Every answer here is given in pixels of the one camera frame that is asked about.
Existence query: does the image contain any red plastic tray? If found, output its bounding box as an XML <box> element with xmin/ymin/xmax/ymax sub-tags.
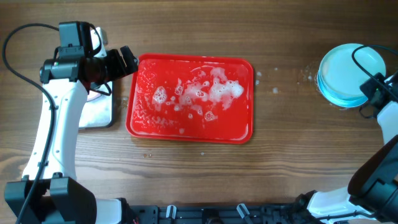
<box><xmin>126</xmin><ymin>53</ymin><xmax>254</xmax><ymax>144</ymax></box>

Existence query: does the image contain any light blue plate bottom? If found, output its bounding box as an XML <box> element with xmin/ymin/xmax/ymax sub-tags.
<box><xmin>317</xmin><ymin>44</ymin><xmax>386</xmax><ymax>108</ymax></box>

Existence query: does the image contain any light blue plate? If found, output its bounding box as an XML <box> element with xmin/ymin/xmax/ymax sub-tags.
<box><xmin>317</xmin><ymin>71</ymin><xmax>371</xmax><ymax>105</ymax></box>
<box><xmin>317</xmin><ymin>44</ymin><xmax>386</xmax><ymax>108</ymax></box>
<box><xmin>316</xmin><ymin>74</ymin><xmax>371</xmax><ymax>108</ymax></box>

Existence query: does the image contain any black metal water tray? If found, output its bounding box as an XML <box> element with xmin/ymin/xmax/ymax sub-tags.
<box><xmin>77</xmin><ymin>46</ymin><xmax>115</xmax><ymax>129</ymax></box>

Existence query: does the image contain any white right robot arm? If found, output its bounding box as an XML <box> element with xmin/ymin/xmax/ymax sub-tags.
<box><xmin>304</xmin><ymin>80</ymin><xmax>397</xmax><ymax>223</ymax></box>

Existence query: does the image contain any light blue plate top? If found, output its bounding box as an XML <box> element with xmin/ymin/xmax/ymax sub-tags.
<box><xmin>317</xmin><ymin>71</ymin><xmax>371</xmax><ymax>105</ymax></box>

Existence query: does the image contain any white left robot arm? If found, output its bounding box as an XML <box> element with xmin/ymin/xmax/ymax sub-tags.
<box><xmin>4</xmin><ymin>46</ymin><xmax>138</xmax><ymax>223</ymax></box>

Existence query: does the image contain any pink cleaning sponge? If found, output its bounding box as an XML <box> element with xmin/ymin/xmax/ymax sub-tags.
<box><xmin>87</xmin><ymin>91</ymin><xmax>101</xmax><ymax>102</ymax></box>

